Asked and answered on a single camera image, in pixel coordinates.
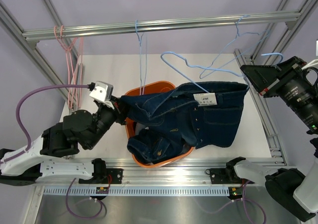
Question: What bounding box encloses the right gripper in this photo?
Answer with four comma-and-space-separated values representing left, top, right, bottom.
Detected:
242, 55, 318, 131

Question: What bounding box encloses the dark blue denim garment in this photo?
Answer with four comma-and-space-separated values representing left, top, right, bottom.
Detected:
127, 129, 191, 165

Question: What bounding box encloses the light blue hanger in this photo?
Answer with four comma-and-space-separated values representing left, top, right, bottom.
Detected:
160, 51, 247, 93
199, 14, 270, 79
135, 20, 148, 95

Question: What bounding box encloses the pink hanger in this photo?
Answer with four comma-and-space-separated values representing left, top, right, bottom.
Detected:
73, 38, 84, 109
53, 25, 77, 109

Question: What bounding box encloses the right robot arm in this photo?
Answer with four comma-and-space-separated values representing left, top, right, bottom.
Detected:
225, 57, 318, 222

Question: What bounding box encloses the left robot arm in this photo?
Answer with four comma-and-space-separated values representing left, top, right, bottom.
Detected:
0, 97, 129, 186

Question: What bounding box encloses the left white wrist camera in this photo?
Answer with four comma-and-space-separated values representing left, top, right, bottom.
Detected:
89, 81, 115, 110

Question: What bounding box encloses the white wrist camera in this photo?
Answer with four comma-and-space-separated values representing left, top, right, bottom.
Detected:
89, 81, 115, 110
302, 40, 318, 70

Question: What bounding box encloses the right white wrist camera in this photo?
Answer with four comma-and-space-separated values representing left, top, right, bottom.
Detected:
302, 40, 318, 70

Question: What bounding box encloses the front aluminium frame rail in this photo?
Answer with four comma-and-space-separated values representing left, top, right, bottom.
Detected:
32, 157, 289, 187

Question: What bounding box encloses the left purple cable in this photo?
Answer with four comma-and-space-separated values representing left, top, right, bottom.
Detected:
15, 84, 92, 220

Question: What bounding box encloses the white slotted cable duct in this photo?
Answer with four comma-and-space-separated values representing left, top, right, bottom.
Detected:
43, 186, 230, 197

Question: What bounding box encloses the aluminium hanging rail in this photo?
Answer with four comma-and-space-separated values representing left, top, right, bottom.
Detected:
22, 10, 301, 42

